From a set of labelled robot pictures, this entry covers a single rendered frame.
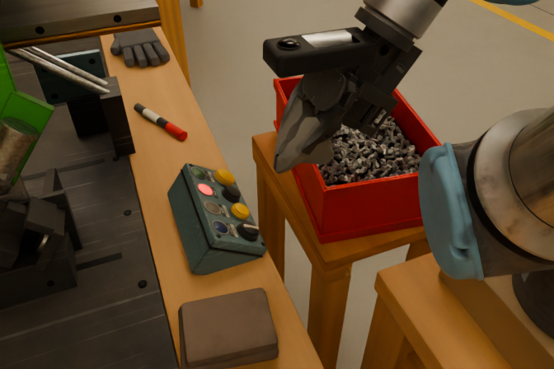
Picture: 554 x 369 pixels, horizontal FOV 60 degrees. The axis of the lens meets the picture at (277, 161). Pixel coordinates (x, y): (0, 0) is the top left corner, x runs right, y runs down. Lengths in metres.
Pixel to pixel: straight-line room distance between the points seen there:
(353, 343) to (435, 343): 0.97
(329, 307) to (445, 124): 1.76
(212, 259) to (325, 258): 0.22
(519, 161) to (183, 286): 0.40
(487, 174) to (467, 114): 2.25
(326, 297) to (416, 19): 0.48
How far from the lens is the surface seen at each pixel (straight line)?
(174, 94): 0.92
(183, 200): 0.64
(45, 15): 0.69
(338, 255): 0.75
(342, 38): 0.52
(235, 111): 2.46
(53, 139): 0.86
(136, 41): 1.07
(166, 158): 0.77
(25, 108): 0.57
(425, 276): 0.68
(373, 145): 0.81
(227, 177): 0.66
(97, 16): 0.67
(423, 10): 0.52
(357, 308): 1.66
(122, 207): 0.70
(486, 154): 0.38
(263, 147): 0.93
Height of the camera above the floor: 1.38
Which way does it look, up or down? 40 degrees down
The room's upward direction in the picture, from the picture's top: straight up
